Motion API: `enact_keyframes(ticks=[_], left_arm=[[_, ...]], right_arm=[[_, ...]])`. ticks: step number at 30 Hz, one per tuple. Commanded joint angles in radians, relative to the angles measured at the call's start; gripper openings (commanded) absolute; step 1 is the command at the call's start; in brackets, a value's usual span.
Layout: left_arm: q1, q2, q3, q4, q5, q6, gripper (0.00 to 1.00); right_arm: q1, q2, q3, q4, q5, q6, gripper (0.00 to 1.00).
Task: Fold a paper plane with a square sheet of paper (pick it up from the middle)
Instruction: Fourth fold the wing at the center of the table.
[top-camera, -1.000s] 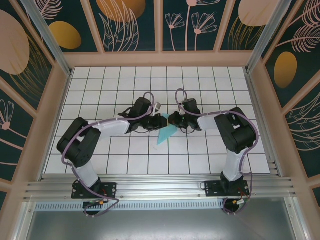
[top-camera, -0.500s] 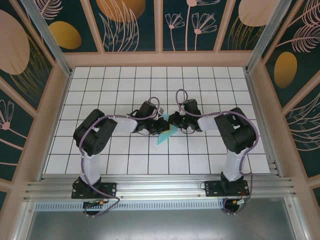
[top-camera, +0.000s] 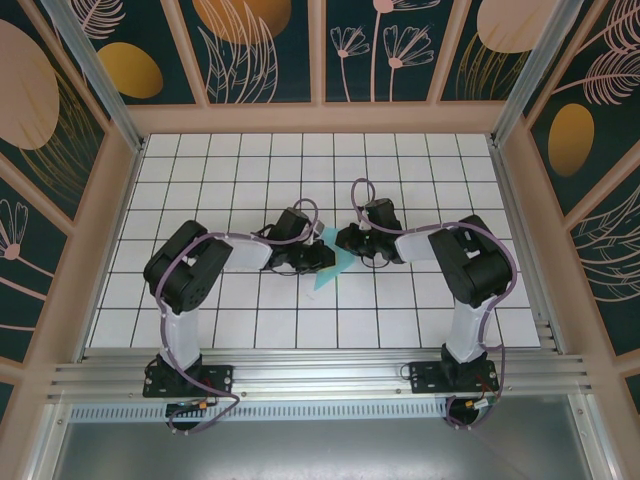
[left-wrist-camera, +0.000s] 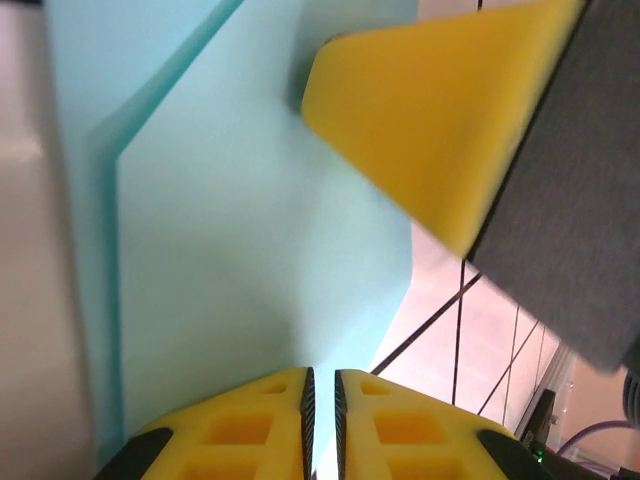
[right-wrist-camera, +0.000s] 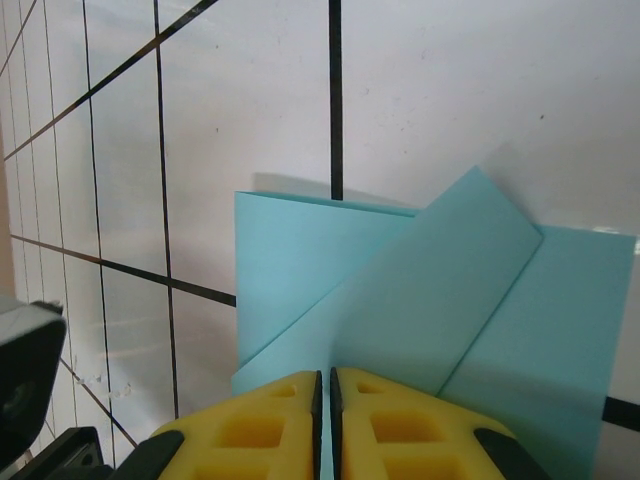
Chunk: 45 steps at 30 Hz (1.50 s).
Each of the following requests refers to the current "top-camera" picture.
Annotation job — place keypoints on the light blue cloth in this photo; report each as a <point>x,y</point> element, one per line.
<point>330,275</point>

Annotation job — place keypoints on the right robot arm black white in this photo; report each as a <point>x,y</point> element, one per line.
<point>475,265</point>

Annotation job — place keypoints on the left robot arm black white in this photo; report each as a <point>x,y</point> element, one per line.
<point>185,270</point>

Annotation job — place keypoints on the grey metal sheet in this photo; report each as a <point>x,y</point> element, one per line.
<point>325,450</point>

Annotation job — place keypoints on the dark panel pink flowers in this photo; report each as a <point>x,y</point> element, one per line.
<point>380,75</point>

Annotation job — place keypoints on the dark panel orange disc leaves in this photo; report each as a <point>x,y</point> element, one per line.
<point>250,50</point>

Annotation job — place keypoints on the dark panel oval and feather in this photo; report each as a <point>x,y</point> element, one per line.
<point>570,140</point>

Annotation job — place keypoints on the yellow power connector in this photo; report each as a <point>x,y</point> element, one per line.
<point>202,405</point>
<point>472,403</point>

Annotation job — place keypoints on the dark panel small orange oval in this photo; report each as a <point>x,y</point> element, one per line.
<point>175,50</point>

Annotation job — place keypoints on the dark panel pink feathers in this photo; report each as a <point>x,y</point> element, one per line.
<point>610,260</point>

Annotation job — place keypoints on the dark panel flower and stems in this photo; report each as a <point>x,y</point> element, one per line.
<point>30,280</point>

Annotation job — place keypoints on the dark panel large pale disc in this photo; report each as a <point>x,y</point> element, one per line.
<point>30,100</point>

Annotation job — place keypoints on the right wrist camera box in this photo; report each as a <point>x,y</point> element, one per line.
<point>371,206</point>

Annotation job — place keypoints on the aluminium side rail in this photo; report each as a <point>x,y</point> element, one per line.
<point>509,190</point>

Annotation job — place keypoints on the aluminium mounting rail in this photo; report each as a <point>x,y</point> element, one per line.
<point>325,365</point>

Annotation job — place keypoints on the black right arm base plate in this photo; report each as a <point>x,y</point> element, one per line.
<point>425,377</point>

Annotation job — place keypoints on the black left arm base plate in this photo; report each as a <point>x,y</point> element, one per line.
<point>220,380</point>

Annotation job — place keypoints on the aluminium corner post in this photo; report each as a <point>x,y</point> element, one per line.
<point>534,75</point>
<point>102,85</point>

